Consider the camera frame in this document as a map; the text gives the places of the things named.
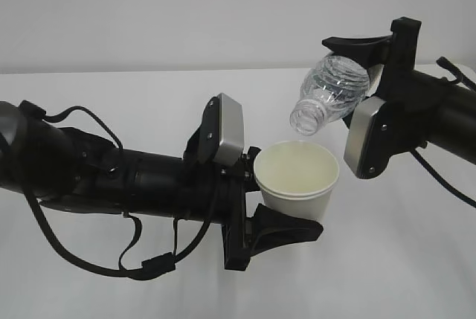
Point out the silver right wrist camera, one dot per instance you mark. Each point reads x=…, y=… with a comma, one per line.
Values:
x=376, y=133

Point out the white paper cup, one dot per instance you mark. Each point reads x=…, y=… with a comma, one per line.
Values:
x=297, y=178

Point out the clear water bottle green label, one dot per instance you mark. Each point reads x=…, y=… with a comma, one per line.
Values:
x=329, y=92

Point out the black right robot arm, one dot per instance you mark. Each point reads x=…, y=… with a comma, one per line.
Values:
x=409, y=108

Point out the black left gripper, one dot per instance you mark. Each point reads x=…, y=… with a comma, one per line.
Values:
x=267, y=229

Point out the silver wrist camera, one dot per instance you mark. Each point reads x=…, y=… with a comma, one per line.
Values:
x=220, y=135
x=376, y=133

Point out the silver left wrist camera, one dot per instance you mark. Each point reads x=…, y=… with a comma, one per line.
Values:
x=220, y=135

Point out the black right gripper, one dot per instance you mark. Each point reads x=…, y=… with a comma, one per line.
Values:
x=396, y=52

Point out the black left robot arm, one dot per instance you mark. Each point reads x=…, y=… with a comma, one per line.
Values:
x=69, y=170

